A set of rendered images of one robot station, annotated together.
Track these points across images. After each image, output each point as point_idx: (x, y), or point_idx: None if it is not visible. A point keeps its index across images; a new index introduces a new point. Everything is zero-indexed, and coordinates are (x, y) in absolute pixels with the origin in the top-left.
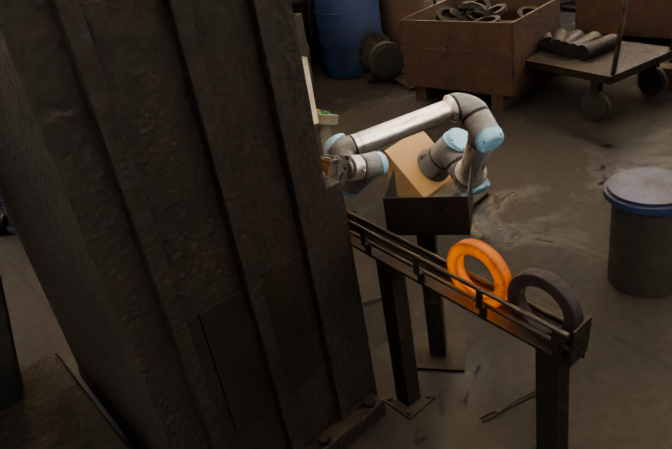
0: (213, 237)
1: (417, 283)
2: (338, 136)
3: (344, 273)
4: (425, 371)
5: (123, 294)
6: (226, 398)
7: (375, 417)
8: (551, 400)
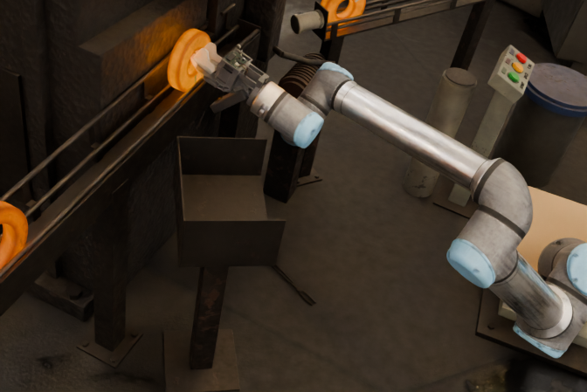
0: None
1: (334, 317)
2: (334, 68)
3: (84, 154)
4: (161, 351)
5: None
6: None
7: (68, 308)
8: None
